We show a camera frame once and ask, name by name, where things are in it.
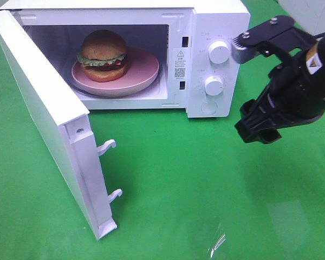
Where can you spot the white microwave oven body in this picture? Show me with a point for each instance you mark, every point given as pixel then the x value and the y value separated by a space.
pixel 177 33

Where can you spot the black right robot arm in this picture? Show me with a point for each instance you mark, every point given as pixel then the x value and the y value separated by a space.
pixel 295 94

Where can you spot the lower white microwave knob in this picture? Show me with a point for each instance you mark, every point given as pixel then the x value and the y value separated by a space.
pixel 213 86

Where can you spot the white microwave knob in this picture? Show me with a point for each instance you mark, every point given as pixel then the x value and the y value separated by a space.
pixel 219 52
pixel 213 86

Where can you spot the round white door button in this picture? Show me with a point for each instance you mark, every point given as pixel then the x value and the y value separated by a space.
pixel 209 107

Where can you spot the burger with lettuce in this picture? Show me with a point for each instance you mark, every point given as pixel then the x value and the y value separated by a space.
pixel 103 56

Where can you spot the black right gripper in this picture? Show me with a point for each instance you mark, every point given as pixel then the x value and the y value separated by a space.
pixel 294 96

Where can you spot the upper white microwave knob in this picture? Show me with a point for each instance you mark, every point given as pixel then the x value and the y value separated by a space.
pixel 219 52

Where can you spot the pink round plate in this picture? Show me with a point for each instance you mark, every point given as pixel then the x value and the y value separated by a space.
pixel 142 69

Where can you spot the white microwave door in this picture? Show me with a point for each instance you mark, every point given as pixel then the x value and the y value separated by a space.
pixel 63 122

